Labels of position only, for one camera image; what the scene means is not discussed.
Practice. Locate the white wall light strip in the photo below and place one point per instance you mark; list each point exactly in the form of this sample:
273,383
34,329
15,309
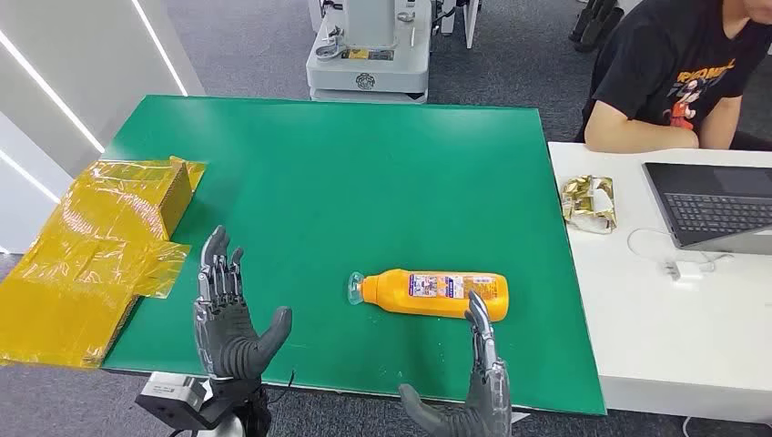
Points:
27,175
54,96
160,47

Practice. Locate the white robot base with column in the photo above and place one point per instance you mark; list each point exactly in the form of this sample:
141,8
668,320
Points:
368,66

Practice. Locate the white desk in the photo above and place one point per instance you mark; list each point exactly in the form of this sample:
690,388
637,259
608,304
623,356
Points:
663,338

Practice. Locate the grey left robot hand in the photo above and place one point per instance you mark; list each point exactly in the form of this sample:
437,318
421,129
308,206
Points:
232,338

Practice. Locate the green table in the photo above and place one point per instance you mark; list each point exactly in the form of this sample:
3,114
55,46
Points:
362,193

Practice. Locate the yellow film wrapped cardboard box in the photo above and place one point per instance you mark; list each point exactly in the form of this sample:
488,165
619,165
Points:
90,265

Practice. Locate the white charger adapter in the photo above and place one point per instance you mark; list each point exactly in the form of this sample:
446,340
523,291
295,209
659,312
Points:
684,270

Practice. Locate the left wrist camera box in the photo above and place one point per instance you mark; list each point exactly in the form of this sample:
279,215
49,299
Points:
169,398

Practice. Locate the person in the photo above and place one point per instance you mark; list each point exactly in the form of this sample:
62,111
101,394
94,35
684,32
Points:
657,72

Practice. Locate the grey laptop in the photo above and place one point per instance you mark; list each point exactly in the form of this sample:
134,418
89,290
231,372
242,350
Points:
712,211

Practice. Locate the black chair base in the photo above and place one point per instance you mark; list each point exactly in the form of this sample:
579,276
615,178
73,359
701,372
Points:
594,24

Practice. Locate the orange plastic bottle clear cap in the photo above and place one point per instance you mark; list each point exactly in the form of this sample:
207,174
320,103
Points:
398,295

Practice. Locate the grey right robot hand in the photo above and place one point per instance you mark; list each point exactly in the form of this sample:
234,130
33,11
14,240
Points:
482,398

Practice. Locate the crumpled gold foil wrapper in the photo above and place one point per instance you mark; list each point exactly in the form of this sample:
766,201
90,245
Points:
588,202

